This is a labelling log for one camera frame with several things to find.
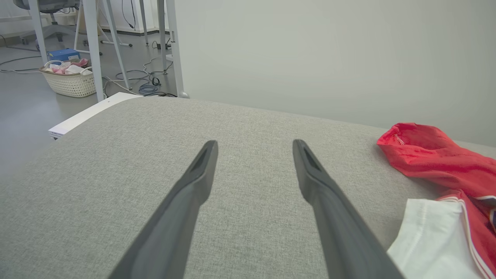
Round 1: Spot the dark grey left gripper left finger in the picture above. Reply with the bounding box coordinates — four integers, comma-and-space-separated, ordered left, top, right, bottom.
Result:
108, 140, 219, 279

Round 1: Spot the white metal desk frame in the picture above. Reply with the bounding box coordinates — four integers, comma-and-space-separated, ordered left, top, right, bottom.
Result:
28, 0, 133, 102
138, 0, 168, 75

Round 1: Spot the white woven laundry basket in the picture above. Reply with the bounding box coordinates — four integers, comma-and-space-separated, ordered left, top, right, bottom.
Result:
40, 66, 97, 98

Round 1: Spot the grey office chair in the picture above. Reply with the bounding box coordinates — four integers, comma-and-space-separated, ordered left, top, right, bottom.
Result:
14, 0, 80, 43

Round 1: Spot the red basketball jersey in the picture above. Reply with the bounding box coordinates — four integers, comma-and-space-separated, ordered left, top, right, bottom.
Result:
377, 122, 496, 279

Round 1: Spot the white partition panel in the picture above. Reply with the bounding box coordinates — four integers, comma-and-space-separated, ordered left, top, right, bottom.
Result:
166, 0, 496, 148

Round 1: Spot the blue box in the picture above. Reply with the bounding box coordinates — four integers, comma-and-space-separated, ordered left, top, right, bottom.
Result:
47, 48, 81, 62

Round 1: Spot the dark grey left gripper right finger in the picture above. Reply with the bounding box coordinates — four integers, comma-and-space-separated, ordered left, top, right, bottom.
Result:
293, 139, 405, 279

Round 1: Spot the blue coiled cable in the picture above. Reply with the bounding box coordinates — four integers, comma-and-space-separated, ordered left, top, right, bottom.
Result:
138, 83, 160, 96

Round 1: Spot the pink and white laundry pile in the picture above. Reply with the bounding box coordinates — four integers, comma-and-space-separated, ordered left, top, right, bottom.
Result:
44, 58, 93, 75

